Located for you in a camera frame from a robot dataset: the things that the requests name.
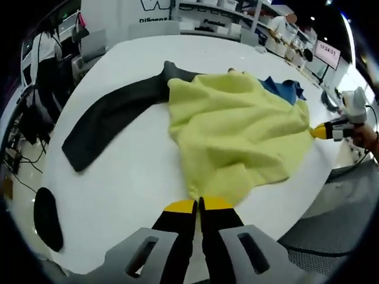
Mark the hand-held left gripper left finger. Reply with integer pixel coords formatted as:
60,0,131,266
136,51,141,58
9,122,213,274
105,199,198,284

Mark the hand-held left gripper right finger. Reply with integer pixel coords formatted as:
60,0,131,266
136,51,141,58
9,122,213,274
198,195,290,284

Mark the yellow blue grey garment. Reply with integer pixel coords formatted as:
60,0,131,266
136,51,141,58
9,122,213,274
61,60,312,208

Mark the person's right hand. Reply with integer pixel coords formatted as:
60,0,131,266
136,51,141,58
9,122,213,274
351,122,375,151

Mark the dark grey curved object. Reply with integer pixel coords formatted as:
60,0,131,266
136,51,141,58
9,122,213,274
320,89,339,113

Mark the pink screen monitor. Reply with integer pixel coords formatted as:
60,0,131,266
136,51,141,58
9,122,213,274
314,39,342,71

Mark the grey mesh chair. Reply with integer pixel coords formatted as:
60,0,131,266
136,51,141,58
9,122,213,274
277,164,379,269

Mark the black chair armrest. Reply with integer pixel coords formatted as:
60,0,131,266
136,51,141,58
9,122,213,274
33,186,65,253

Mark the grey shelving unit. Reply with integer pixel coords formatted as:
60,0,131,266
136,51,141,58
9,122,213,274
177,0,285,46

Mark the grey bench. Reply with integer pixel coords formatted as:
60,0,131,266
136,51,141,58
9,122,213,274
128,20,181,40

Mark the hanging dark bag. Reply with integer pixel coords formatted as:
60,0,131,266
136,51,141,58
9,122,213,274
72,12,90,40

